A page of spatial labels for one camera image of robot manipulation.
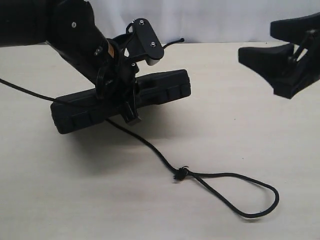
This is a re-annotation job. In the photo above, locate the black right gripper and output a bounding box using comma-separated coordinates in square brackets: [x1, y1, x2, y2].
[238, 12, 320, 99]

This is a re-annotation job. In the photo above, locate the white backdrop curtain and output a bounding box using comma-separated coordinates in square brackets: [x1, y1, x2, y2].
[88, 0, 320, 43]

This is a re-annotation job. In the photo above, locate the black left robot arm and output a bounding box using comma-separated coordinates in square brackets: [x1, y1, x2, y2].
[0, 0, 140, 129]

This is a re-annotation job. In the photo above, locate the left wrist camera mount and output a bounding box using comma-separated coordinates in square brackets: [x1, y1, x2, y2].
[126, 18, 164, 66]

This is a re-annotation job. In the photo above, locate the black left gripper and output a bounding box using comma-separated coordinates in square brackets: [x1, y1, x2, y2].
[96, 34, 140, 125]

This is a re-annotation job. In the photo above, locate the black plastic carry case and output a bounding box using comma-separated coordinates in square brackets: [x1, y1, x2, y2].
[50, 69, 191, 135]

